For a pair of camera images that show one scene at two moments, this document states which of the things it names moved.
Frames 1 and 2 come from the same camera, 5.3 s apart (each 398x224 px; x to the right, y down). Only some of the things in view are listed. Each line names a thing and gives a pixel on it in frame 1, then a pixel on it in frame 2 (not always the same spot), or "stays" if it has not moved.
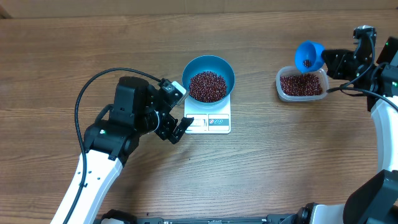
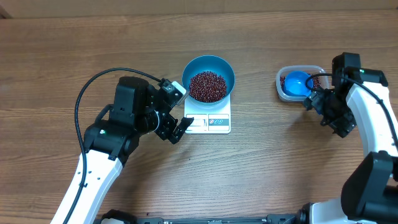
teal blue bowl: [209, 80] stays
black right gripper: [342, 61] → [343, 126]
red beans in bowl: [207, 87] stays
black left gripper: [165, 131] stays
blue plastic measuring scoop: [308, 56] → [298, 83]
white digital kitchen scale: [208, 121] stays
